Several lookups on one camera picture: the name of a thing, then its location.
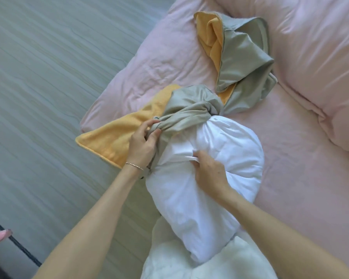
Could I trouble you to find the person's right hand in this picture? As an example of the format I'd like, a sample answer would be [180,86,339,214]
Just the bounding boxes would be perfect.
[192,150,237,200]

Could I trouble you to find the person's left hand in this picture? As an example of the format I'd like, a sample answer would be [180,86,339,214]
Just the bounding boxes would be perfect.
[125,118,162,171]

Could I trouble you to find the white cushion insert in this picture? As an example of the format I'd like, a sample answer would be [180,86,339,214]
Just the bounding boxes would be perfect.
[145,115,265,265]

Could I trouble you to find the grey-green cushion cover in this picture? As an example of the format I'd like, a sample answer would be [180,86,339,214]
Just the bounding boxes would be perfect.
[193,10,278,115]
[74,84,225,180]

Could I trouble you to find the person's right forearm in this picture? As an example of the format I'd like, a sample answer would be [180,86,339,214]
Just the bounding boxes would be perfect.
[223,189,349,279]

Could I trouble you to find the person's left forearm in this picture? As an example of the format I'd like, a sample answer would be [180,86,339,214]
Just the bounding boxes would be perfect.
[33,163,145,279]

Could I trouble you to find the person's white trousers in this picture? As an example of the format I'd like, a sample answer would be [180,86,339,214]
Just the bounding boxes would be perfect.
[140,217,279,279]

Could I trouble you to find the pink bed sheet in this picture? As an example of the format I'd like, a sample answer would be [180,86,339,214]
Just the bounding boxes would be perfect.
[79,0,349,264]

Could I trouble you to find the pink duvet with white ruffle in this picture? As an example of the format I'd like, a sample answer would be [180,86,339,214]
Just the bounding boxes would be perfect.
[211,0,349,155]

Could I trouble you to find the black chair base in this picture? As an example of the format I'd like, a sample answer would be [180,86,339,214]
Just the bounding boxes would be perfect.
[0,213,43,268]

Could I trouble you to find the thin gold bracelet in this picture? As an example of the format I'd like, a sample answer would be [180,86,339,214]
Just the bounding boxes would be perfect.
[124,162,145,172]

